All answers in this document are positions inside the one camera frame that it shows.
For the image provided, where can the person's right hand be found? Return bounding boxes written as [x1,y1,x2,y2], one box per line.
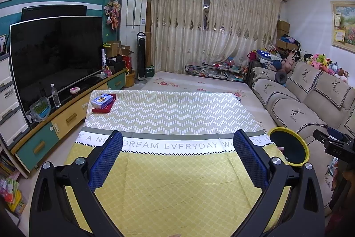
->
[332,161,347,193]

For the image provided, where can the white standing air conditioner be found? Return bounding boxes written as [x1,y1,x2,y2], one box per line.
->
[121,0,149,50]

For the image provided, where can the hanging flower ornament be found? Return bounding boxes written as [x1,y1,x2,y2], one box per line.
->
[104,0,122,30]

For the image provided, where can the pile of plush toys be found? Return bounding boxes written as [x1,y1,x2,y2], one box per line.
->
[283,48,350,85]

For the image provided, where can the framed landscape picture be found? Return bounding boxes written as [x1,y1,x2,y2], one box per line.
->
[330,1,355,53]

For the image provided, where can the yellow bucket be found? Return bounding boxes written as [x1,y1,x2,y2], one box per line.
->
[125,69,136,88]

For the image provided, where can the green yellow tv cabinet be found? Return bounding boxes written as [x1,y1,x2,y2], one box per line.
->
[10,69,126,173]

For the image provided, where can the cluttered glass coffee table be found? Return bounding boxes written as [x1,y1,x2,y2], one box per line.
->
[184,59,249,82]

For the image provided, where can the clear water bottle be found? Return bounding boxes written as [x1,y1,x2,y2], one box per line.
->
[50,84,61,108]

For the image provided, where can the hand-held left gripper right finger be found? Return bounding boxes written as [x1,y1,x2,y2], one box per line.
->
[232,130,326,237]

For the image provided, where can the grey neck pillow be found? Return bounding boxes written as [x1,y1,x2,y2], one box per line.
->
[274,70,289,85]

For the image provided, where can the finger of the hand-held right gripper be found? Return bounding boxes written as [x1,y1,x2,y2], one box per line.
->
[313,129,332,143]
[327,127,347,140]

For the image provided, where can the white black shuttlecock tube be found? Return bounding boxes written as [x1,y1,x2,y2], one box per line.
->
[101,44,108,74]

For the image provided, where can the red box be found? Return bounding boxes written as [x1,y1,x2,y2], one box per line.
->
[91,93,117,113]

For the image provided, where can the shelf of books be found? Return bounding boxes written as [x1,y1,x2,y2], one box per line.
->
[0,151,31,215]

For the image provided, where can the black bin with yellow rim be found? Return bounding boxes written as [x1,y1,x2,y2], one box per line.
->
[268,127,310,168]

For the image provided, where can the black tower fan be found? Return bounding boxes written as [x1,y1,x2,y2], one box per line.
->
[135,32,148,85]

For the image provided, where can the large black television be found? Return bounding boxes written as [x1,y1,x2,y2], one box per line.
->
[10,16,103,115]

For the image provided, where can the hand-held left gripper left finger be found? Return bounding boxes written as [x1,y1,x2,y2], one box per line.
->
[29,130,124,237]

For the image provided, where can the black box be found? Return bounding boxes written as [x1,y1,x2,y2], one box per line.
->
[107,55,124,71]

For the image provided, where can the bed with floral sheet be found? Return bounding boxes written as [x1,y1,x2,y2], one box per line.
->
[144,72,278,143]

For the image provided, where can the plastic bag with green plant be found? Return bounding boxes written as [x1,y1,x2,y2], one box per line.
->
[29,97,51,123]

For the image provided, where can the open cardboard box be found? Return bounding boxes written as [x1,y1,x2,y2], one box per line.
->
[104,41,131,58]

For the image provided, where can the white drawer unit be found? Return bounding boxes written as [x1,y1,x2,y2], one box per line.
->
[0,54,31,149]

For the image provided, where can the cream embroidered curtain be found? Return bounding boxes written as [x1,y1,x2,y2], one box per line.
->
[146,0,213,75]
[207,0,282,65]

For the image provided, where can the red container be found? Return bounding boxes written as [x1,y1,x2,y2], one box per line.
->
[122,55,132,72]

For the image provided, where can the blue star print bag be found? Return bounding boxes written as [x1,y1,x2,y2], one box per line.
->
[256,50,282,65]

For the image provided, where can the beige sofa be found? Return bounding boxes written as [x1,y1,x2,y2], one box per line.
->
[247,62,355,207]

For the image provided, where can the small blue box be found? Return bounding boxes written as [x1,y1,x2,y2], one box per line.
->
[91,94,114,109]

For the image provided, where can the black wall screen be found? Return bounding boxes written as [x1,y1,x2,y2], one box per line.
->
[22,5,88,21]

